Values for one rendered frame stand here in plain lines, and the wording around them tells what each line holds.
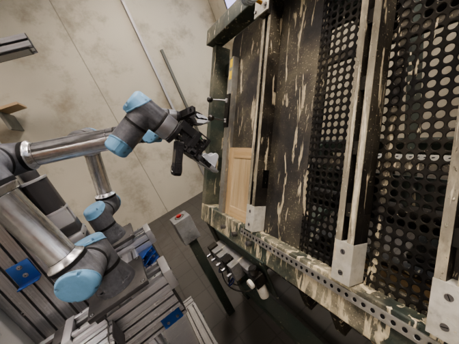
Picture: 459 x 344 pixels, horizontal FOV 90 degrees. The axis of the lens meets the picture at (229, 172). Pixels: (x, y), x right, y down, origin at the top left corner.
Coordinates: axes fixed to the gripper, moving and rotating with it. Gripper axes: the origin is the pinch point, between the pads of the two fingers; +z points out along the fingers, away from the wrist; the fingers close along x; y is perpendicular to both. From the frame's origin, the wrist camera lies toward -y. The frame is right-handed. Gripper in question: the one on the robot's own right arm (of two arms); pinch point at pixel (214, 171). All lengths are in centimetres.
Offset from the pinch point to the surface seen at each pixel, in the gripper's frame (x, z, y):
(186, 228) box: 67, 36, -31
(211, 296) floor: 100, 109, -75
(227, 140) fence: 51, 18, 28
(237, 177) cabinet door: 39, 31, 12
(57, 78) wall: 343, -133, 25
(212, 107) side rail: 75, 5, 47
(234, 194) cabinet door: 41, 37, 3
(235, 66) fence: 51, -4, 67
